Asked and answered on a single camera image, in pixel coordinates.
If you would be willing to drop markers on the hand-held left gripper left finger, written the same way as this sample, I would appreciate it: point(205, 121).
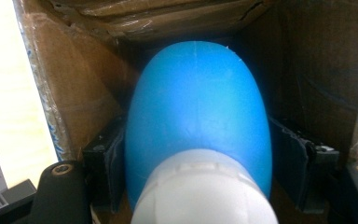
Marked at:
point(105, 161)

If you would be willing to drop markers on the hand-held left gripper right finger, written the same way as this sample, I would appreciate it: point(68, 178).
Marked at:
point(295, 165)

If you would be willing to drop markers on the brown cardboard box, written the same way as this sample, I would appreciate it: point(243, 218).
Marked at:
point(74, 77)

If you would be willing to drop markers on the blue bottle with white cap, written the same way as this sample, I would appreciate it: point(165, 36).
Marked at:
point(195, 102)

